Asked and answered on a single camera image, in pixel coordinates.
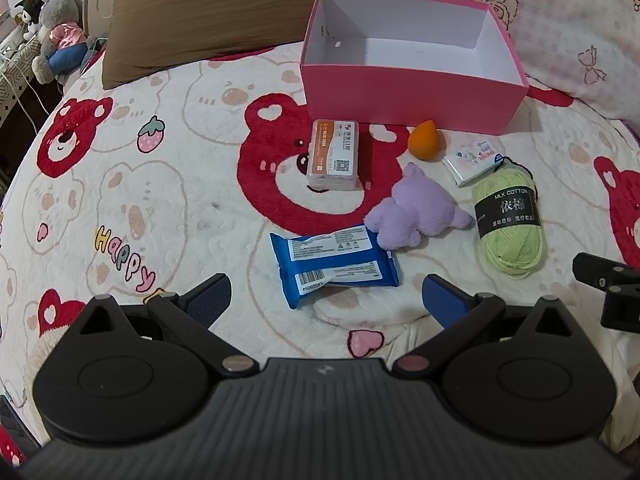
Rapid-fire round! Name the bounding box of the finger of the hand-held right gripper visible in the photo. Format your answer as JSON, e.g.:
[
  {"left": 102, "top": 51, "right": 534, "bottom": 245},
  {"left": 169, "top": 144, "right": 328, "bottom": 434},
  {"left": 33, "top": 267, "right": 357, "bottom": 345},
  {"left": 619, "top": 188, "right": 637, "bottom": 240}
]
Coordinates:
[
  {"left": 599, "top": 284, "right": 640, "bottom": 332},
  {"left": 572, "top": 252, "right": 640, "bottom": 289}
]

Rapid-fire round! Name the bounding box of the green yarn ball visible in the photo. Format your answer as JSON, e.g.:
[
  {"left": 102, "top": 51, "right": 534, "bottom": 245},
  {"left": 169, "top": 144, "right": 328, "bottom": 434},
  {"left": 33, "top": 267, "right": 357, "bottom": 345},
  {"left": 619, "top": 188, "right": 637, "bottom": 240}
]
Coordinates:
[{"left": 472, "top": 157, "right": 548, "bottom": 280}]

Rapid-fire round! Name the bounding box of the orange makeup sponge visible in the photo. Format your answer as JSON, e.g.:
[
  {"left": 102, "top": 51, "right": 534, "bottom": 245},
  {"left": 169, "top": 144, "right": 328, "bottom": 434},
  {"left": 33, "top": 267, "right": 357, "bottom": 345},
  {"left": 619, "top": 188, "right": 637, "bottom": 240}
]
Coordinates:
[{"left": 407, "top": 120, "right": 443, "bottom": 162}]

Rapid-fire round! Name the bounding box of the blue wet wipes pack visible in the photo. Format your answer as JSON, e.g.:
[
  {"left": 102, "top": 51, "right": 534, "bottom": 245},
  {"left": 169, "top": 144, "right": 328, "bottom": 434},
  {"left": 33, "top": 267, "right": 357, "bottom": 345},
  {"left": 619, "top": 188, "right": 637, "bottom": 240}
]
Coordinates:
[{"left": 269, "top": 225, "right": 403, "bottom": 311}]

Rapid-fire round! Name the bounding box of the pink cardboard box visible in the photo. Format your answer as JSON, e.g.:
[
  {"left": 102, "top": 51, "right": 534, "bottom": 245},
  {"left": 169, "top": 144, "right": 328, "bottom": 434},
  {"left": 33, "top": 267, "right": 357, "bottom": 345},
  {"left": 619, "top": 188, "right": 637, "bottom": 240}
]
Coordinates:
[{"left": 299, "top": 0, "right": 530, "bottom": 136}]

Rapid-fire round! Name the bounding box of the purple plush toy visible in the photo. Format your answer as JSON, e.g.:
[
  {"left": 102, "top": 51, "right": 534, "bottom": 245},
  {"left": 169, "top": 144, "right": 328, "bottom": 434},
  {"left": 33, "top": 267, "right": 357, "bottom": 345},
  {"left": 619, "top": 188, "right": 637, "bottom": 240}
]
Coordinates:
[{"left": 363, "top": 162, "right": 475, "bottom": 251}]

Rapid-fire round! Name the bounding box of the bear printed blanket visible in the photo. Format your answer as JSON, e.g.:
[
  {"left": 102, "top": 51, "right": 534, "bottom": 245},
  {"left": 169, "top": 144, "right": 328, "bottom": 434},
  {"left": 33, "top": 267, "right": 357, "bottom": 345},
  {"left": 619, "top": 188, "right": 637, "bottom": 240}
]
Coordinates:
[{"left": 0, "top": 45, "right": 640, "bottom": 480}]

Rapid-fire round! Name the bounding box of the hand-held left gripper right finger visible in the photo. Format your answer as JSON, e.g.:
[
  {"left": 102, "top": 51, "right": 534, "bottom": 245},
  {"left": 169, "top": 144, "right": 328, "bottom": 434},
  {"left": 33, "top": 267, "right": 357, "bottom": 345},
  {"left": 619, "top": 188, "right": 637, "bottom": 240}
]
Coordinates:
[{"left": 392, "top": 274, "right": 584, "bottom": 378}]

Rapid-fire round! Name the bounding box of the pink checked quilt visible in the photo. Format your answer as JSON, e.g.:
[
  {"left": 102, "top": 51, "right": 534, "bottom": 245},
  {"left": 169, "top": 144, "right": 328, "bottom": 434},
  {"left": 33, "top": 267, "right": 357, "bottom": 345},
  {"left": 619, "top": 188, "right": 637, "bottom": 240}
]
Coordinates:
[{"left": 390, "top": 0, "right": 640, "bottom": 126}]

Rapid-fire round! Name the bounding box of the white tissue pack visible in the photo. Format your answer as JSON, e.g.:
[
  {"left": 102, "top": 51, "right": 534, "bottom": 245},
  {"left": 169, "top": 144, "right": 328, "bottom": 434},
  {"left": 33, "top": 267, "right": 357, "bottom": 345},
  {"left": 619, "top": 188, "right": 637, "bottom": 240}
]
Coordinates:
[{"left": 442, "top": 141, "right": 507, "bottom": 188}]

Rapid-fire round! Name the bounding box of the black white plush doll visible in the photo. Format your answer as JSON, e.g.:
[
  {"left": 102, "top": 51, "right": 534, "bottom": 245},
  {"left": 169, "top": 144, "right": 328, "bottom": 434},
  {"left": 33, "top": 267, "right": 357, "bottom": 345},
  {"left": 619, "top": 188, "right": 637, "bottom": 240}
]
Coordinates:
[{"left": 14, "top": 0, "right": 43, "bottom": 38}]

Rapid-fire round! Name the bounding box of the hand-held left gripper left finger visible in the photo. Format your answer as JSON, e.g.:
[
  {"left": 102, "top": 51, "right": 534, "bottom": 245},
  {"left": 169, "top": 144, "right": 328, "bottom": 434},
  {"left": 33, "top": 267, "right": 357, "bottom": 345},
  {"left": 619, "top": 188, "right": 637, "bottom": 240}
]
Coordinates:
[{"left": 65, "top": 273, "right": 258, "bottom": 379}]

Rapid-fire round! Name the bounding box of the brown pillow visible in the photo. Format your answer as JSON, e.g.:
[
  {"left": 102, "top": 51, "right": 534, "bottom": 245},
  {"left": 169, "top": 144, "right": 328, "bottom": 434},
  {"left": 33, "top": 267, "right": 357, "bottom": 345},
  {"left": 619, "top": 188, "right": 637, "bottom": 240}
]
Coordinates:
[{"left": 101, "top": 0, "right": 393, "bottom": 91}]

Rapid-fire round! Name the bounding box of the orange label plastic box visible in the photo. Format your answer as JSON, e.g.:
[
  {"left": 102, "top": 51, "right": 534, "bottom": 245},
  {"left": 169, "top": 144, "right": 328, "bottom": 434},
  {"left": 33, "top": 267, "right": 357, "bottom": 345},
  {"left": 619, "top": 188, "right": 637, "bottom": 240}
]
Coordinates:
[{"left": 306, "top": 119, "right": 362, "bottom": 192}]

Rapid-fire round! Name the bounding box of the cloth covered side table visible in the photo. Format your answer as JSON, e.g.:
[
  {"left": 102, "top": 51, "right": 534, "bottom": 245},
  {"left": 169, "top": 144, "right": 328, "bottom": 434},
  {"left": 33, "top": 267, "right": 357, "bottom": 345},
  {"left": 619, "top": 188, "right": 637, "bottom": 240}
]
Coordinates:
[{"left": 0, "top": 10, "right": 46, "bottom": 131}]

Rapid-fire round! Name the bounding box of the grey plush toy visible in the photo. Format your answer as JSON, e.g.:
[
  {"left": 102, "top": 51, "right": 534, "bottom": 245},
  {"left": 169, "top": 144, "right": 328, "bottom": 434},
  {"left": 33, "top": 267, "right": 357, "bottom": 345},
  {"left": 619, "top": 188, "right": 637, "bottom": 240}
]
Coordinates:
[{"left": 31, "top": 0, "right": 90, "bottom": 85}]

